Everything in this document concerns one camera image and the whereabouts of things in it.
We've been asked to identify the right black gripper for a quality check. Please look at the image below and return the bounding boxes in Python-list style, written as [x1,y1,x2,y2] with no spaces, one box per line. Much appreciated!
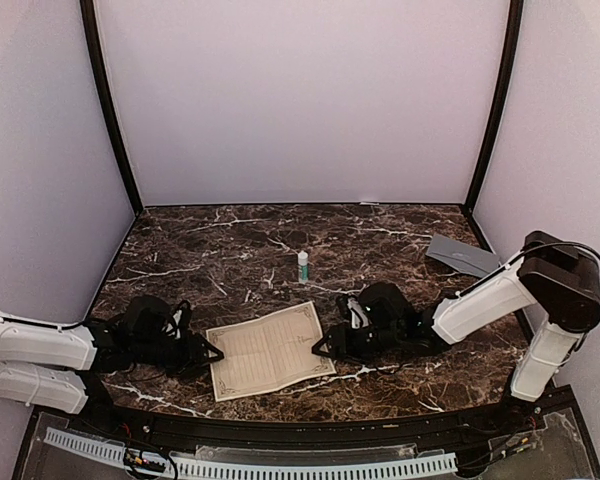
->
[311,322,402,366]

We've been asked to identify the black front rail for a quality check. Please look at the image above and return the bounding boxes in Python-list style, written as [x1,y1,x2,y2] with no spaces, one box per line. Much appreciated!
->
[69,404,545,452]

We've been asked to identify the white slotted cable duct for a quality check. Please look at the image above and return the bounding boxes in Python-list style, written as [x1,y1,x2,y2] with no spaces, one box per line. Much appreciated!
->
[43,427,457,480]

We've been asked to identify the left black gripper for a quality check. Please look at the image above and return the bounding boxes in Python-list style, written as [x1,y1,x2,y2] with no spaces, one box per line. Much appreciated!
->
[132,330,224,378]

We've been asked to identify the right black frame post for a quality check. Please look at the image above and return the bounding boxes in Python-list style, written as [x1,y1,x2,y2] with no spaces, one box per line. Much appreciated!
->
[463,0,524,217]

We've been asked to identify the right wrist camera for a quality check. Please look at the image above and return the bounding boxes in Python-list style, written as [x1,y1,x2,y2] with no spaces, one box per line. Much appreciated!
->
[336,294,367,329]

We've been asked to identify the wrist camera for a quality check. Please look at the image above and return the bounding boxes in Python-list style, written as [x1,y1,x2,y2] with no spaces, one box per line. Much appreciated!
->
[336,294,367,329]
[164,300,192,339]

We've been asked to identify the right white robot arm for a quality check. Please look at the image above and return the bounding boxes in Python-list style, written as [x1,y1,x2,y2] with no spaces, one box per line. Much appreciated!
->
[312,230,600,434]

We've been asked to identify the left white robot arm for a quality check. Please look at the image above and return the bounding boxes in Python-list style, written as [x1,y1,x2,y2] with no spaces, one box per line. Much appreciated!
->
[0,295,224,436]

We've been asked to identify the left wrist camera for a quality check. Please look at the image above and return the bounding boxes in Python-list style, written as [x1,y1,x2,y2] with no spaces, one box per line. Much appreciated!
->
[164,300,192,339]

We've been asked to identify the grey envelope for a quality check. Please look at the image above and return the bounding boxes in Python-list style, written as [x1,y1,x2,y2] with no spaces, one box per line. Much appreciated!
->
[426,234,500,279]

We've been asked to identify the left black frame post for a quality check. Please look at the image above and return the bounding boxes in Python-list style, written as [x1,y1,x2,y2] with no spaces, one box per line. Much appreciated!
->
[79,0,144,217]

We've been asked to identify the green white glue stick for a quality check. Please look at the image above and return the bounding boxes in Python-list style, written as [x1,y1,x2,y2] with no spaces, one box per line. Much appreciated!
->
[297,251,309,284]

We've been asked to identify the beige letter paper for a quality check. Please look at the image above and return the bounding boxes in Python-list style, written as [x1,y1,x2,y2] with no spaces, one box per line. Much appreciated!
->
[206,301,336,402]

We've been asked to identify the black frame post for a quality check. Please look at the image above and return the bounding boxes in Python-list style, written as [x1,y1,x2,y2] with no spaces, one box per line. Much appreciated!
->
[79,0,144,217]
[463,0,524,217]

